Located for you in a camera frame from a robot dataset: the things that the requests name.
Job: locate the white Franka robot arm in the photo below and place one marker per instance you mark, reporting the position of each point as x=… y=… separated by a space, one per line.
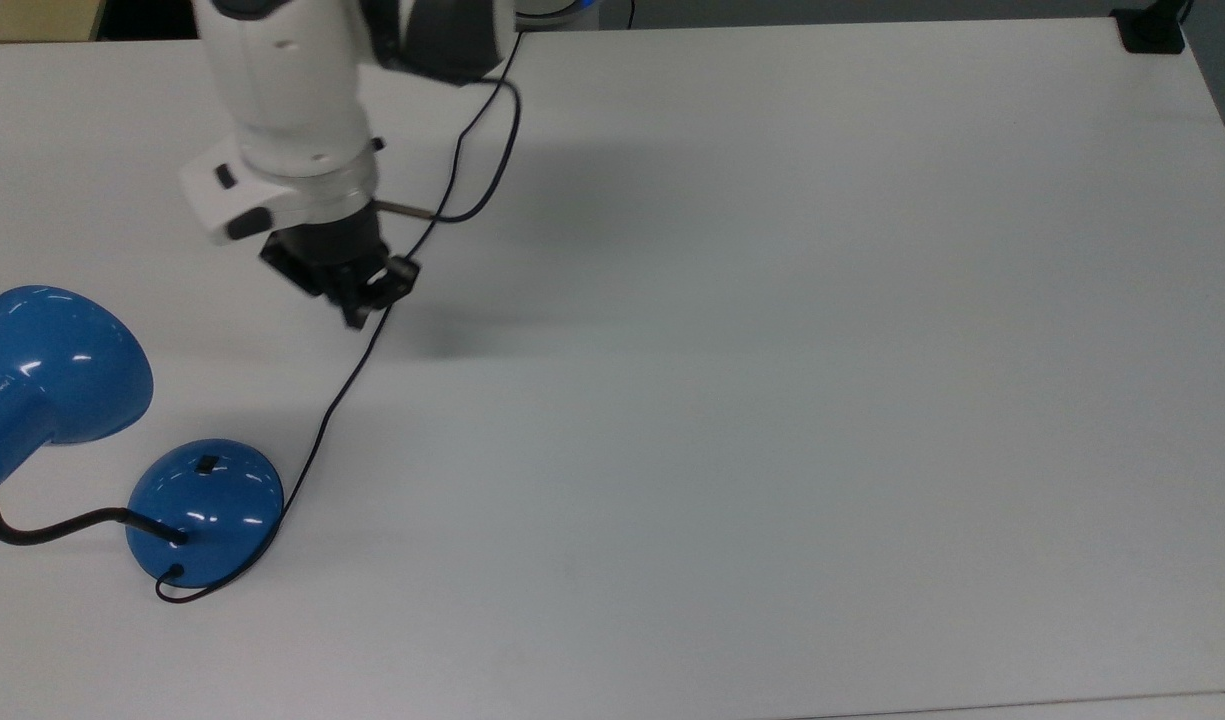
x=292 y=110

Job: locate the tan wooden board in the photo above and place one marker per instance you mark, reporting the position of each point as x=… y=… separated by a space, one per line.
x=34 y=18

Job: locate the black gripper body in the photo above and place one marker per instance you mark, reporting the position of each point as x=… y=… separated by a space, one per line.
x=327 y=245

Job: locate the blue gooseneck desk lamp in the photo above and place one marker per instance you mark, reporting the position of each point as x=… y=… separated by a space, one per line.
x=207 y=510

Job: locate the black table clamp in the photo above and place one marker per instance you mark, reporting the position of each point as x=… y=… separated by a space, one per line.
x=1152 y=28

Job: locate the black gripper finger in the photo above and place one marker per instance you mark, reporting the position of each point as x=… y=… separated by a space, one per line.
x=357 y=308
x=382 y=290

